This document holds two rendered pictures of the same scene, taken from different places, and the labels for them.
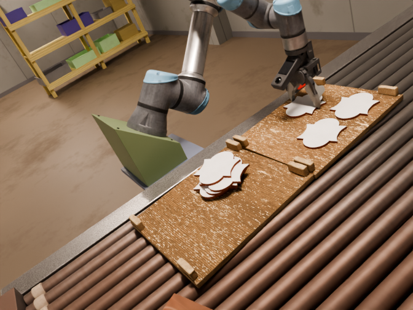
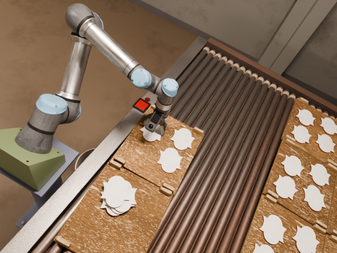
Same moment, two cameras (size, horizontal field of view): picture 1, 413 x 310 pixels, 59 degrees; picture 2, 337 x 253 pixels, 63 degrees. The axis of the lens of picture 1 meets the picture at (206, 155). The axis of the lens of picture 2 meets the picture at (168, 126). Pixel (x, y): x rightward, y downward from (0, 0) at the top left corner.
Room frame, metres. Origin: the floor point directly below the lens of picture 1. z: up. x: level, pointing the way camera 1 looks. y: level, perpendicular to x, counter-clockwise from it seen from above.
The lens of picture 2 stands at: (0.55, 0.31, 2.15)
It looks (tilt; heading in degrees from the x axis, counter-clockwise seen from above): 53 degrees down; 302
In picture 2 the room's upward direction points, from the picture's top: 21 degrees clockwise
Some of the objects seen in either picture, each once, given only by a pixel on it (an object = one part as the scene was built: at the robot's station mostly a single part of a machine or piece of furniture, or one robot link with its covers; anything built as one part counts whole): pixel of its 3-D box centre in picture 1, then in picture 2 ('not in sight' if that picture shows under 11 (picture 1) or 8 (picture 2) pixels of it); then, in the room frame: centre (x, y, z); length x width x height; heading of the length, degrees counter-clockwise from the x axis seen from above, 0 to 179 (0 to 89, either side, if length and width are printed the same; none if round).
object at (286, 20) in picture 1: (288, 15); (167, 91); (1.07, -0.39, 1.24); 0.09 x 0.08 x 0.11; 24
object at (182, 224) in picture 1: (217, 202); (119, 215); (0.80, 0.03, 0.93); 0.41 x 0.35 x 0.02; 115
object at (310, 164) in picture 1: (304, 163); (168, 187); (0.77, -0.23, 0.95); 0.06 x 0.02 x 0.03; 24
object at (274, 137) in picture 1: (313, 122); (160, 146); (0.97, -0.35, 0.93); 0.41 x 0.35 x 0.02; 114
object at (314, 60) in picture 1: (301, 63); (161, 111); (1.07, -0.40, 1.08); 0.09 x 0.08 x 0.12; 114
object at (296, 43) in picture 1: (294, 40); (163, 102); (1.07, -0.39, 1.16); 0.08 x 0.08 x 0.05
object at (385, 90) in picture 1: (388, 90); (198, 130); (0.93, -0.59, 0.95); 0.06 x 0.02 x 0.03; 24
